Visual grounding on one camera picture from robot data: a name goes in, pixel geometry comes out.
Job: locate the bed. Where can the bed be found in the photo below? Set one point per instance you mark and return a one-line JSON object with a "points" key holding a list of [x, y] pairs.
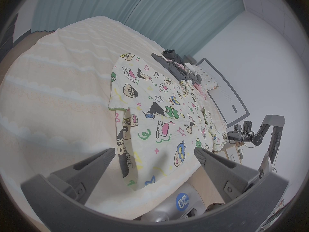
{"points": [[60, 81]]}

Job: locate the dark grey garment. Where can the dark grey garment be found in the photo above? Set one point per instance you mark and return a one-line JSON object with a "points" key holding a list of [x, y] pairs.
{"points": [[176, 71]]}

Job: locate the grey bedside table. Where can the grey bedside table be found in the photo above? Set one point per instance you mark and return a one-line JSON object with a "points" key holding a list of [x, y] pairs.
{"points": [[191, 59]]}

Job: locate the pink garment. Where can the pink garment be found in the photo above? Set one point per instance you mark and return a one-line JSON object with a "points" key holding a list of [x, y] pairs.
{"points": [[200, 88]]}

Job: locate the black garment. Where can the black garment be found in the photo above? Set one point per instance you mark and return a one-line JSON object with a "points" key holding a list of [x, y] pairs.
{"points": [[172, 55]]}

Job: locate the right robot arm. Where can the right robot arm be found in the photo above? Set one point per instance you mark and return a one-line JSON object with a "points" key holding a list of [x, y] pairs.
{"points": [[274, 122]]}

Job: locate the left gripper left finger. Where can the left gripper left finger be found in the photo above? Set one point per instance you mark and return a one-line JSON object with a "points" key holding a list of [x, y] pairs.
{"points": [[84, 177]]}

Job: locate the pale wooden bedside table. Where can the pale wooden bedside table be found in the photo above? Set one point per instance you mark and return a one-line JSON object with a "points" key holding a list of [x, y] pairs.
{"points": [[233, 153]]}

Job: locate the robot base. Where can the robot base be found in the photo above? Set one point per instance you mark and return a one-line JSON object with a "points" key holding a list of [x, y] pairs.
{"points": [[166, 209]]}

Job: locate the dark grey chest of drawers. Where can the dark grey chest of drawers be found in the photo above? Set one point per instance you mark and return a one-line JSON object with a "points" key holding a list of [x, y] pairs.
{"points": [[7, 40]]}

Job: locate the white printed pillow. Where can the white printed pillow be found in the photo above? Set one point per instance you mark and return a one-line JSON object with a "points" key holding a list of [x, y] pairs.
{"points": [[207, 78]]}

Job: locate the white printed pyjama top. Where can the white printed pyjama top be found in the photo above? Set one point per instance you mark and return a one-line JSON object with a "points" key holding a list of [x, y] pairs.
{"points": [[157, 110]]}

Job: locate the white garment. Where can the white garment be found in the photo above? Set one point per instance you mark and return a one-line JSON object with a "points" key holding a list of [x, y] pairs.
{"points": [[189, 68]]}

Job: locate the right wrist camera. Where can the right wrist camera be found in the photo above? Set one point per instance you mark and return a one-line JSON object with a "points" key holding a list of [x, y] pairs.
{"points": [[237, 127]]}

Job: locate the blue-green curtain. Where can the blue-green curtain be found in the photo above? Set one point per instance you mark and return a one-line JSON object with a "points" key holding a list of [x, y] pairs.
{"points": [[193, 13], [84, 3]]}

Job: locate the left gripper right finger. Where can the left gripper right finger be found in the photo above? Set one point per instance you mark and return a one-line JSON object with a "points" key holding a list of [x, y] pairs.
{"points": [[229, 177]]}

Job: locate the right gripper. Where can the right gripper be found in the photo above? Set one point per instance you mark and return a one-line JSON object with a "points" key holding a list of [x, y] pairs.
{"points": [[235, 135]]}

